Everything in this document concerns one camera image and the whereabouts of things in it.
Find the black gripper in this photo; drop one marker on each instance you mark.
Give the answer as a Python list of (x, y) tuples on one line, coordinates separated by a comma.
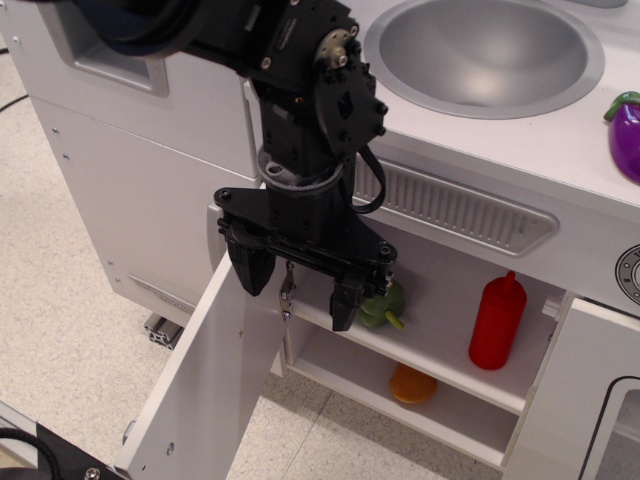
[(320, 228)]

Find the white cabinet door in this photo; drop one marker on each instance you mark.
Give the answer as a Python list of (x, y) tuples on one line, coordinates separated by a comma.
[(194, 420)]

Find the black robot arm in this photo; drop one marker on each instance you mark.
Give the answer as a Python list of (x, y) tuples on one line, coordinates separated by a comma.
[(319, 114)]

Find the white toy kitchen cabinet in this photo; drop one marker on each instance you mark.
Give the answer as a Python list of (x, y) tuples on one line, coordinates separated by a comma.
[(558, 163)]

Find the green toy pepper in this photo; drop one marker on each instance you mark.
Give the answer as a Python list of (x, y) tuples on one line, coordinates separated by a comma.
[(384, 309)]

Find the orange toy fruit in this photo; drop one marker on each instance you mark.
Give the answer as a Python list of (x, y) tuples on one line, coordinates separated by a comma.
[(411, 386)]

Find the red ketchup bottle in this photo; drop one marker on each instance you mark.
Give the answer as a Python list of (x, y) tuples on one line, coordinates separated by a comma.
[(500, 310)]

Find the grey vent panel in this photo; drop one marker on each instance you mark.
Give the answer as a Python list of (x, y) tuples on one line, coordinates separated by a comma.
[(486, 219)]

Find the silver round sink basin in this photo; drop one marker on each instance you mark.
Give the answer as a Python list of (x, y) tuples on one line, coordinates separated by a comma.
[(489, 60)]

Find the white oven door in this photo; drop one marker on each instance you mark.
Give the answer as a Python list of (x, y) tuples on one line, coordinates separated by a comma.
[(581, 413)]

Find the black white oven dial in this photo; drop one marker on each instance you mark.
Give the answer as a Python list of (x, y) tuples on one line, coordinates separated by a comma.
[(627, 273)]

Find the purple toy eggplant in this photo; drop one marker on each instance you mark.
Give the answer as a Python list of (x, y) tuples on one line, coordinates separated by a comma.
[(623, 133)]

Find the aluminium extrusion rail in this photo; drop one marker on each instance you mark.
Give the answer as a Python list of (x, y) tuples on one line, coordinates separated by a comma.
[(162, 331)]

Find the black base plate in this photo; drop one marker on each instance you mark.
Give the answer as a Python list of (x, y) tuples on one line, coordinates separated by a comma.
[(56, 458)]

